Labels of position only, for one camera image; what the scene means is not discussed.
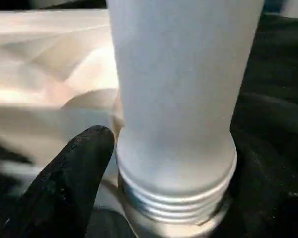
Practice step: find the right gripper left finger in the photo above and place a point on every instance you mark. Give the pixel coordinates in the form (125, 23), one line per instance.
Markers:
(64, 188)

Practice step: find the white plastic table leg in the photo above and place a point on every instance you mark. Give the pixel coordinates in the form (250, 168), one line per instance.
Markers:
(184, 99)

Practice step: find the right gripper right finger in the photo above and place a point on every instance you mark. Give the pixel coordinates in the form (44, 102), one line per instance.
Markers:
(273, 198)

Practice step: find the black table mat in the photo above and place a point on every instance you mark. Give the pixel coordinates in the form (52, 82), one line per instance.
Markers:
(278, 59)

